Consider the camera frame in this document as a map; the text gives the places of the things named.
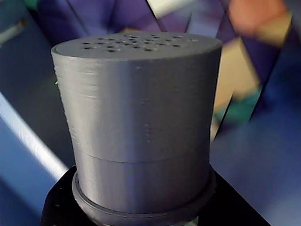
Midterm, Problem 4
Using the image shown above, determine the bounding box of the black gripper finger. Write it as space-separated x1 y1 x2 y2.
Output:
41 164 95 226
195 169 271 226

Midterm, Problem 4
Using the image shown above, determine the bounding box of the gray salt shaker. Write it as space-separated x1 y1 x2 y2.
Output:
50 32 223 226

